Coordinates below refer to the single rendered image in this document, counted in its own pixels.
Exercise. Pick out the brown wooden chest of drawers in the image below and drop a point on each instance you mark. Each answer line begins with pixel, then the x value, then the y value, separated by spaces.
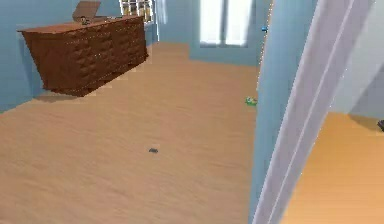
pixel 86 56

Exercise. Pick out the small dark grey flat object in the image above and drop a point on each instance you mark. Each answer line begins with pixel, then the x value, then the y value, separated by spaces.
pixel 153 150

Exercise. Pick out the small green toy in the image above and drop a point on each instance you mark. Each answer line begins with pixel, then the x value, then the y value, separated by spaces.
pixel 251 101

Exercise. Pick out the white framed window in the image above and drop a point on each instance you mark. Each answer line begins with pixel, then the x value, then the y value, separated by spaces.
pixel 225 21

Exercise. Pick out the white shelf with items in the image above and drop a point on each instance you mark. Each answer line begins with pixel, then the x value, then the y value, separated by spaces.
pixel 137 10

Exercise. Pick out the white room door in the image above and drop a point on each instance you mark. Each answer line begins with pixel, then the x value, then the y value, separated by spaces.
pixel 310 113

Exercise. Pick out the small dark object on dresser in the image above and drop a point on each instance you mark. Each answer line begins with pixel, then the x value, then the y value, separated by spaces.
pixel 85 21

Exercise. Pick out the brown open cardboard box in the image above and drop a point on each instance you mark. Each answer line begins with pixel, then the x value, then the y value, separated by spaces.
pixel 86 12

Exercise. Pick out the small black object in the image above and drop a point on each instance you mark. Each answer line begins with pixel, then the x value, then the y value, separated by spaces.
pixel 381 125

